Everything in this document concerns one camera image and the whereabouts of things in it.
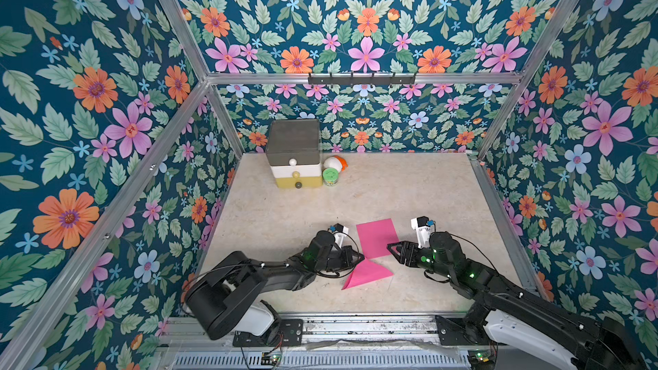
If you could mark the green lidded can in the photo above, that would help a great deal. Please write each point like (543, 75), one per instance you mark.
(330, 176)

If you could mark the black hook rail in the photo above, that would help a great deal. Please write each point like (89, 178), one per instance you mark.
(343, 80)

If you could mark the orange white plush toy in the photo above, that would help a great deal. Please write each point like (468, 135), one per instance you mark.
(335, 162)

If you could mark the small drawer cabinet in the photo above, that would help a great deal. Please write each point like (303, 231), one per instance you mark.
(293, 153)

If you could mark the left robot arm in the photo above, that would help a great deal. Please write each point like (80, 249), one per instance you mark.
(226, 298)

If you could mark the pink square paper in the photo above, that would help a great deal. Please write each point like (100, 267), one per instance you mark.
(366, 272)

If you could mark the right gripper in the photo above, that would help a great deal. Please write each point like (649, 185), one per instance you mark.
(409, 253)

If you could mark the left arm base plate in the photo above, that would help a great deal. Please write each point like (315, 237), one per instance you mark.
(286, 333)

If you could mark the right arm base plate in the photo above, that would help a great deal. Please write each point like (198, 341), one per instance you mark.
(457, 331)

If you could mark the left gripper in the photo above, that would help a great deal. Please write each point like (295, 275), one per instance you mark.
(345, 253)

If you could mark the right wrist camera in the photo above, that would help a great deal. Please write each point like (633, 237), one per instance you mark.
(424, 227)

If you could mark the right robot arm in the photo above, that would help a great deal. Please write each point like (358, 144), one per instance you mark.
(505, 313)

